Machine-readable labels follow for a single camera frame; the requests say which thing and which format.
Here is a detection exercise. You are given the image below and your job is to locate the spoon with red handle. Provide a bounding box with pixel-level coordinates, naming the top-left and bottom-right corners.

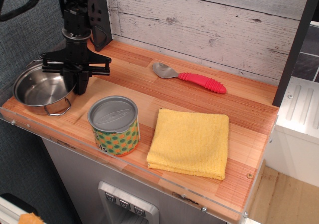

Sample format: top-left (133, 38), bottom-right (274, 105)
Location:
top-left (152, 62), bottom-right (227, 94)

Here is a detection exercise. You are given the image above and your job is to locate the dark grey right post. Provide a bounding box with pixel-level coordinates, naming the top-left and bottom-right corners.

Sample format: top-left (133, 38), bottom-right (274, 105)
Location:
top-left (272, 0), bottom-right (319, 107)

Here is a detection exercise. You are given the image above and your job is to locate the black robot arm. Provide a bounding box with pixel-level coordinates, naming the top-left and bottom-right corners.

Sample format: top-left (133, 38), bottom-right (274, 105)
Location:
top-left (40, 0), bottom-right (111, 95)

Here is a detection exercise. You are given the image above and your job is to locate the dark grey left post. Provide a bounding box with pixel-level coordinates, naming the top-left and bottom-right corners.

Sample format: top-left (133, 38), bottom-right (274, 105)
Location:
top-left (93, 0), bottom-right (112, 51)

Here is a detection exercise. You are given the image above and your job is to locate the dark grey post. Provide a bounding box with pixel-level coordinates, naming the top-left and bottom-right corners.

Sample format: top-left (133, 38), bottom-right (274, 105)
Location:
top-left (272, 0), bottom-right (319, 107)
top-left (93, 0), bottom-right (112, 51)

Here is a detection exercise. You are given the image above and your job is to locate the green orange dotted can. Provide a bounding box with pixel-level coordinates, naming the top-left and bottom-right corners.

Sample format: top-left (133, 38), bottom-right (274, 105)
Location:
top-left (88, 96), bottom-right (140, 157)

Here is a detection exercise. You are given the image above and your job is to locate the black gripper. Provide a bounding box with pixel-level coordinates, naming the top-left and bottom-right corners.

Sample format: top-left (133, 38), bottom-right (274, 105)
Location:
top-left (40, 33), bottom-right (111, 95)

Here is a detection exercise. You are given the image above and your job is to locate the orange object at corner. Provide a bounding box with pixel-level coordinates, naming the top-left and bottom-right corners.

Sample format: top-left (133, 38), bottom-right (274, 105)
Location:
top-left (18, 213), bottom-right (45, 224)

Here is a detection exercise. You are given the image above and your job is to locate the white toy sink unit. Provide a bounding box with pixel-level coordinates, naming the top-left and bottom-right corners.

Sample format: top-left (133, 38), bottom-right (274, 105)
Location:
top-left (263, 21), bottom-right (319, 188)

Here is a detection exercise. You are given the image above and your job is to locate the clear acrylic edge guard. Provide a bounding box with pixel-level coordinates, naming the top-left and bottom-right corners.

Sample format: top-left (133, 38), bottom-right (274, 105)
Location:
top-left (1, 99), bottom-right (279, 224)

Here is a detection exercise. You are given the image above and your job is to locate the stainless steel pot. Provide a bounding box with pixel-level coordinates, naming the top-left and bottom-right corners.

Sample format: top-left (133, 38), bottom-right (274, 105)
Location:
top-left (13, 60), bottom-right (76, 116)

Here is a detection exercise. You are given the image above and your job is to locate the silver dispenser panel with buttons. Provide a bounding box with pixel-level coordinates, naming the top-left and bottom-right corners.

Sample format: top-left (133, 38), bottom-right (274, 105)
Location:
top-left (98, 181), bottom-right (160, 224)

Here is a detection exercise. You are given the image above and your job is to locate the yellow folded cloth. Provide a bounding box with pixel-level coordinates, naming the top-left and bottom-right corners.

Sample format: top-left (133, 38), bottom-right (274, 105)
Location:
top-left (147, 108), bottom-right (229, 180)

